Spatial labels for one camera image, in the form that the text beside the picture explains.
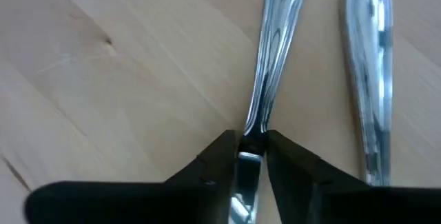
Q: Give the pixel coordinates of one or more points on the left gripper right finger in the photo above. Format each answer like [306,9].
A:
[310,196]

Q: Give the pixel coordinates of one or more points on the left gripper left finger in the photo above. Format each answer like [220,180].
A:
[193,200]

